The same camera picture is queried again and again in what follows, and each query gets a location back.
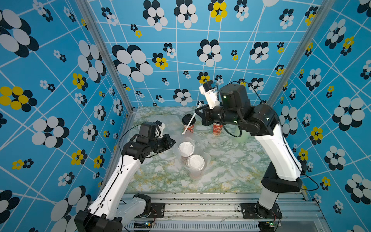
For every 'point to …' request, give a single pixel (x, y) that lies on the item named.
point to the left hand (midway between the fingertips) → (177, 140)
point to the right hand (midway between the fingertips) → (197, 110)
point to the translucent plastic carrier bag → (198, 150)
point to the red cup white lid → (185, 149)
